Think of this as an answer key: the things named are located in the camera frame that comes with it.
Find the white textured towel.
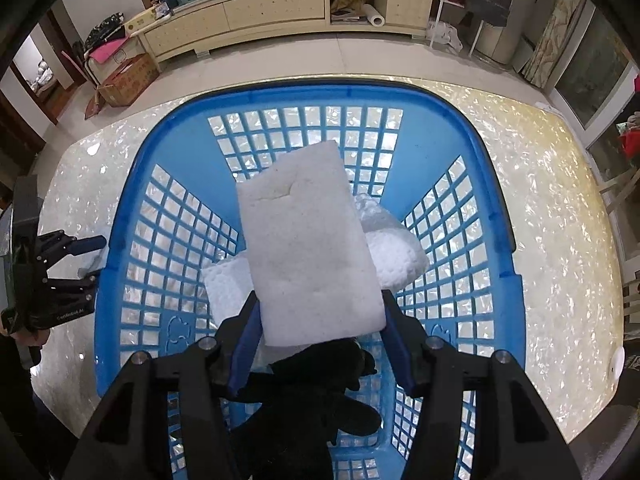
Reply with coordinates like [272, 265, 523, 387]
[354, 194, 428, 292]

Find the black plush toy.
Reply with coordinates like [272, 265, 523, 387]
[229, 338, 382, 479]

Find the white sponge block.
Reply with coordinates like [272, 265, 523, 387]
[236, 141, 386, 347]

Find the cardboard box on floor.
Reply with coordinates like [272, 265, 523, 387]
[98, 53, 160, 107]

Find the blue plastic basket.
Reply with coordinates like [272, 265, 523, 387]
[94, 80, 526, 394]

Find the small white round device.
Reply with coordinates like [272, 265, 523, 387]
[608, 346, 625, 382]

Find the patterned curtain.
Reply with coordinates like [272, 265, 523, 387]
[522, 0, 584, 89]

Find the paper towel roll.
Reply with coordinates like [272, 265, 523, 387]
[361, 3, 385, 28]

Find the cream tv cabinet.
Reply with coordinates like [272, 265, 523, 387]
[136, 0, 433, 65]

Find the standing air conditioner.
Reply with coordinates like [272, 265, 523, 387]
[474, 0, 554, 72]

